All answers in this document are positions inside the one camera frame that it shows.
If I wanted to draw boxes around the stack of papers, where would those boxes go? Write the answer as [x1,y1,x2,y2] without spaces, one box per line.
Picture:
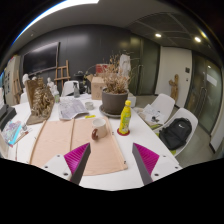
[138,103,167,127]

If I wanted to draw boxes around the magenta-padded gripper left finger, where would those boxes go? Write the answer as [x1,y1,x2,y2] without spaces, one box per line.
[42,142,92,186]

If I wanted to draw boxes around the cardboard box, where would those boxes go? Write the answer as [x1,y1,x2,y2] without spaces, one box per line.
[85,73,108,101]

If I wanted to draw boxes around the wooden easel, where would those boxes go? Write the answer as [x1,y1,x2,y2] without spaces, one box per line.
[54,59,72,88]

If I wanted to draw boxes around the tall white statue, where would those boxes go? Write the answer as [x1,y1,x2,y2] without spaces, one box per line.
[118,53,132,78]

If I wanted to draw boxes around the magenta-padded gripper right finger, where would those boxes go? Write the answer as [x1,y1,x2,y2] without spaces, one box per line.
[131,142,183,187]

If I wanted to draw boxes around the grey pot with dried plant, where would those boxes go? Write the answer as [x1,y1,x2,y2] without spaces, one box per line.
[101,53,133,115]

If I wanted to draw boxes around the white plastic chair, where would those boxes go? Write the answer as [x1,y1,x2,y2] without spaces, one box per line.
[146,93,176,129]
[156,107,199,158]
[60,79,79,98]

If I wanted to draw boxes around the black case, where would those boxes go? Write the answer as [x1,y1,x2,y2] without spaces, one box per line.
[0,103,18,131]

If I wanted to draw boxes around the wooden figure statue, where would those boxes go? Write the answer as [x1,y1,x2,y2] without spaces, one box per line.
[168,73,180,103]

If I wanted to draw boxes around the open magazine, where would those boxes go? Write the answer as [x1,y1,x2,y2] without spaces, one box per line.
[58,97,90,121]

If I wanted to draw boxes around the black wall screen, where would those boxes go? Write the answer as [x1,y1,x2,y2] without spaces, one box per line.
[22,41,61,76]

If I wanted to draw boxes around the grey plant saucer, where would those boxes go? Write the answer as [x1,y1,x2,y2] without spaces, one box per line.
[98,104,131,119]

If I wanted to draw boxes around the white display board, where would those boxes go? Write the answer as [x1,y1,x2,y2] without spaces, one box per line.
[3,54,22,98]

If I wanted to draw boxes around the long ceiling strip light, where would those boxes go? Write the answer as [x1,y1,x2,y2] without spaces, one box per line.
[13,0,100,44]

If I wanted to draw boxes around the small white dish stack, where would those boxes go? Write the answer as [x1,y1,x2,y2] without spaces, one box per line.
[84,101,95,111]

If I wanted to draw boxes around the clear spray bottle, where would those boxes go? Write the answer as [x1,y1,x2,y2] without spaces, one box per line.
[72,81,81,99]

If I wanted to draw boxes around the black backpack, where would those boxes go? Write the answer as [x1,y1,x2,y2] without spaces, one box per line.
[158,117,193,151]

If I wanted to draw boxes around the light wooden drawing board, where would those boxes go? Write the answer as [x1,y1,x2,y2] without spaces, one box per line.
[29,119,76,168]
[68,116,129,177]

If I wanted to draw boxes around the golden relief sculpture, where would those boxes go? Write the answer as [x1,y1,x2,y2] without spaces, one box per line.
[25,77,56,126]

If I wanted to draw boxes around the colourful picture book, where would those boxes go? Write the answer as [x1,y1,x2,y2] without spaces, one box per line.
[1,119,29,148]

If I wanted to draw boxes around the white plaster bust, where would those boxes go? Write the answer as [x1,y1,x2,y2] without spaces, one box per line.
[46,77,56,93]
[21,73,31,88]

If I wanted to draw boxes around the flat round red coaster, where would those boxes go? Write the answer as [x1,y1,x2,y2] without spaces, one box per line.
[116,128,131,137]

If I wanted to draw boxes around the red box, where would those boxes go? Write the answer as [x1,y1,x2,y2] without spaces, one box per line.
[95,63,109,75]

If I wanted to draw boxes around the white box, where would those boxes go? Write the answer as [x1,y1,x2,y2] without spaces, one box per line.
[127,92,138,108]

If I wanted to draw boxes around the yellow drink bottle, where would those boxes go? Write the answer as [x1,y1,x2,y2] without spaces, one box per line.
[118,99,133,136]

